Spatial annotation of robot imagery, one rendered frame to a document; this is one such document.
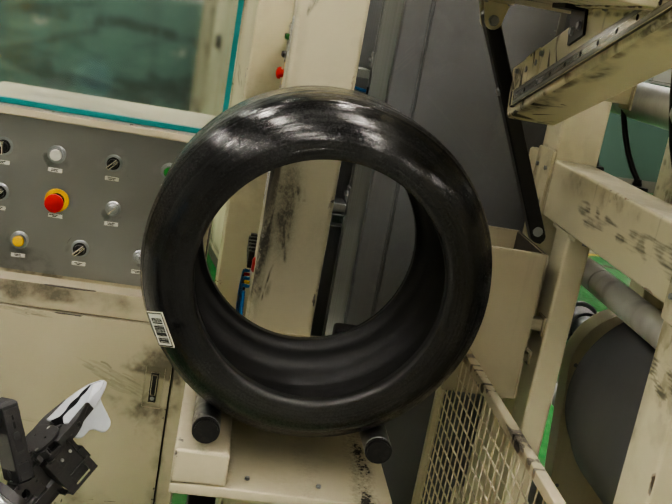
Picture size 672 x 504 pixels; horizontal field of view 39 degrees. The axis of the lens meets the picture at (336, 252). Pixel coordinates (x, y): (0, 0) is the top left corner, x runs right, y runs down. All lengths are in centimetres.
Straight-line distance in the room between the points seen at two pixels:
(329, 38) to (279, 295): 50
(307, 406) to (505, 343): 51
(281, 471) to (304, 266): 41
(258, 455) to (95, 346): 60
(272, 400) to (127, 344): 71
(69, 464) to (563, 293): 98
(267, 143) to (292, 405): 41
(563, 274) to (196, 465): 79
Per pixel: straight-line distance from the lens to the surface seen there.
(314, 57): 175
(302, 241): 180
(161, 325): 146
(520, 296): 183
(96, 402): 139
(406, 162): 140
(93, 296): 211
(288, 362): 175
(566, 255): 185
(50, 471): 136
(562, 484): 233
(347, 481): 165
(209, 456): 154
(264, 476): 162
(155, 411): 219
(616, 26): 132
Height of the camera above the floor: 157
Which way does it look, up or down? 14 degrees down
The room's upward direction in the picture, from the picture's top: 10 degrees clockwise
